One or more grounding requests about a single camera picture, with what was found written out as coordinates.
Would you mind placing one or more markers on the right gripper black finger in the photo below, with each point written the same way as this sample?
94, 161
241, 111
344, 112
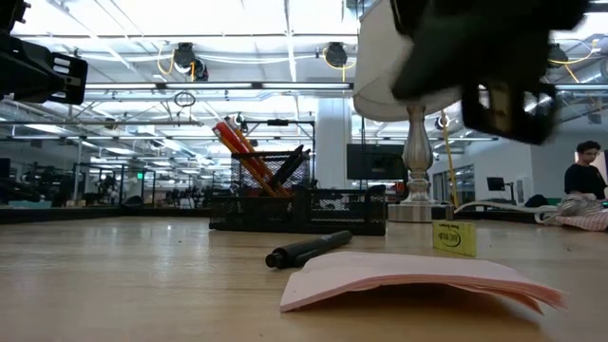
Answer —
437, 12
437, 66

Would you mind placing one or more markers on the small yellow eraser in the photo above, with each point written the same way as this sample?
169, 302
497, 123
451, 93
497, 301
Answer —
453, 237

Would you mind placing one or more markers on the black pen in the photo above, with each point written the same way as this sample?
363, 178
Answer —
295, 169
286, 167
309, 247

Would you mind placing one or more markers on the orange pencil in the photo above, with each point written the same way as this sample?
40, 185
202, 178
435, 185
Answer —
273, 183
259, 183

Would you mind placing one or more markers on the pink sticky note pad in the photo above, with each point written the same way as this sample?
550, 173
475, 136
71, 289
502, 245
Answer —
404, 275

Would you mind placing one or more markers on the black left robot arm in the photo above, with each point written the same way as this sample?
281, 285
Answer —
9, 12

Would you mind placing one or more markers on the black mesh desk organizer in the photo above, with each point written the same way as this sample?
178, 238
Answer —
299, 209

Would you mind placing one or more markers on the white shade table lamp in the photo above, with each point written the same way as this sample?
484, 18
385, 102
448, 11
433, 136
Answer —
418, 152

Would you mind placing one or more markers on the small black desk monitor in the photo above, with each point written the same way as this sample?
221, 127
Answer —
495, 184

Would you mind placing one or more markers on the person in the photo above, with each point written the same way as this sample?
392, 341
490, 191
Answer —
584, 180

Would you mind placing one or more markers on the long ceiling light strip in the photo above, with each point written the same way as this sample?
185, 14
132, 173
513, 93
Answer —
214, 86

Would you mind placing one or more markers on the black wall monitor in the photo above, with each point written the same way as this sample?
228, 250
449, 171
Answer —
375, 161

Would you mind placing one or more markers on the black aluminium table frame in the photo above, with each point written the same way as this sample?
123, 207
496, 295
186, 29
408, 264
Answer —
95, 214

